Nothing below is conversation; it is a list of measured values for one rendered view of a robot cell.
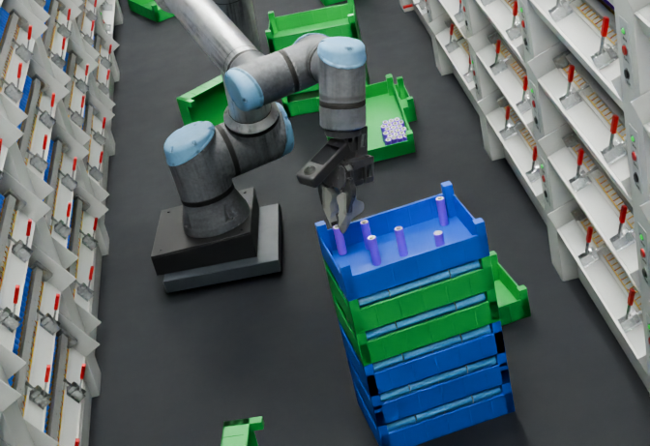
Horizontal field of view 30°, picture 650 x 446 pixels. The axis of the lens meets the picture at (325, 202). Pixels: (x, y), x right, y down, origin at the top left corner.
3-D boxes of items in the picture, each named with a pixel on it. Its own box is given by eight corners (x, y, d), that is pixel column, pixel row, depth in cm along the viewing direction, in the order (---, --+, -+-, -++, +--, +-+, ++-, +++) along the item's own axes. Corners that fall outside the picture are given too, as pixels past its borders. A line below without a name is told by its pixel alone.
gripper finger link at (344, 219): (369, 229, 240) (367, 185, 238) (348, 237, 236) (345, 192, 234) (358, 227, 242) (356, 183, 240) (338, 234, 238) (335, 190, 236)
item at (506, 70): (544, 154, 290) (517, 110, 284) (483, 65, 344) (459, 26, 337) (617, 109, 287) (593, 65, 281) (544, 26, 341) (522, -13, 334)
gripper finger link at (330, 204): (352, 225, 243) (354, 183, 240) (331, 232, 239) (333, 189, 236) (341, 221, 245) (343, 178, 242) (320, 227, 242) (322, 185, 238)
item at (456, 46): (484, 114, 361) (462, 78, 355) (441, 45, 415) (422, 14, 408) (543, 77, 358) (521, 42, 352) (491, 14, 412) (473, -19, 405)
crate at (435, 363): (370, 398, 246) (363, 367, 243) (343, 345, 264) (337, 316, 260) (506, 351, 251) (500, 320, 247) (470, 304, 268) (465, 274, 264)
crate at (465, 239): (348, 302, 235) (340, 268, 231) (321, 254, 253) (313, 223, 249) (490, 255, 239) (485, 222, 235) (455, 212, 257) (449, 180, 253)
